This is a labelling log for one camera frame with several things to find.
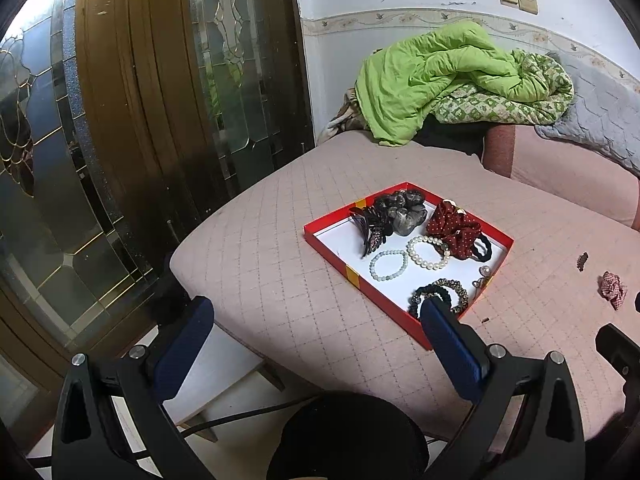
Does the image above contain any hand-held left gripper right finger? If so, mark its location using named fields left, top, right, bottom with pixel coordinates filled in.
left=419, top=299, right=601, bottom=480

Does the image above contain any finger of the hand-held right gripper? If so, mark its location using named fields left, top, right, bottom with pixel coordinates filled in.
left=595, top=324, right=640, bottom=391

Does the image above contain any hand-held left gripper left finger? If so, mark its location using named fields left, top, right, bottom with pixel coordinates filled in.
left=50, top=296, right=216, bottom=480

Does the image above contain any red polka dot scrunchie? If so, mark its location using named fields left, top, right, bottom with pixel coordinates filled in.
left=425, top=200, right=483, bottom=261

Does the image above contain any black sequin hair claw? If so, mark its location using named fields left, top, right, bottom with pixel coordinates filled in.
left=348, top=205, right=398, bottom=259

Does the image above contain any red shallow box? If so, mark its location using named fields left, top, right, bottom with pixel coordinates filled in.
left=303, top=181, right=516, bottom=352

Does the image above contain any white low table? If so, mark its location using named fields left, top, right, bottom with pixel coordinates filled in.
left=172, top=327, right=286, bottom=428

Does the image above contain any pink checked scrunchie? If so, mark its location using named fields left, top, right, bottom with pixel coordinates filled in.
left=597, top=270, right=630, bottom=311

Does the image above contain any black hair band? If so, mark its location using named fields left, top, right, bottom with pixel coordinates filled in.
left=462, top=232, right=495, bottom=264

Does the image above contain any pink quilted mattress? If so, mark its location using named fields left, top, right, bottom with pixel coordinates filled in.
left=169, top=125, right=640, bottom=456

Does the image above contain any black round stool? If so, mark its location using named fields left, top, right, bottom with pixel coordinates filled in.
left=267, top=392, right=431, bottom=480

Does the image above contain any grey sheer scrunchie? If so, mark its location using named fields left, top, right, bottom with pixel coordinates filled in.
left=372, top=189, right=430, bottom=237

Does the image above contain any pink bolster cushion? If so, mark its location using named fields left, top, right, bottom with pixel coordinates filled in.
left=481, top=124, right=640, bottom=233

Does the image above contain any dark cloth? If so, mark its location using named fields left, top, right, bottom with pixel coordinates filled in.
left=412, top=120, right=488, bottom=158

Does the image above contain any grey quilted blanket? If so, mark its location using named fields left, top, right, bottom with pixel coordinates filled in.
left=532, top=50, right=640, bottom=178

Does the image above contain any wooden glass door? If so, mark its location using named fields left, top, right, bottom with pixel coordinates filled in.
left=0, top=0, right=316, bottom=401

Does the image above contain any brown patterned blanket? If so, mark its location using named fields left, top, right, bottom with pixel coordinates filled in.
left=320, top=87, right=373, bottom=143

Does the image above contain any green quilt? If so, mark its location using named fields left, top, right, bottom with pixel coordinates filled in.
left=355, top=24, right=576, bottom=148

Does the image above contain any gold patterned hair tie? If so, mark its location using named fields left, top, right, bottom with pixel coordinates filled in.
left=432, top=277, right=471, bottom=317

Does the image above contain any black beaded hair tie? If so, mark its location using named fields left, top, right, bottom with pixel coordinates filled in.
left=407, top=284, right=451, bottom=320

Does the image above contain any black cable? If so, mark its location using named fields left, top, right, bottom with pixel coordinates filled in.
left=177, top=395, right=321, bottom=436

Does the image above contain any white pearl bracelet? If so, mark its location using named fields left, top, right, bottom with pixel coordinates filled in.
left=406, top=235, right=451, bottom=271

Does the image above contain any pale green bead bracelet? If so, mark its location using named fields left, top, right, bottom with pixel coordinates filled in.
left=369, top=249, right=407, bottom=281

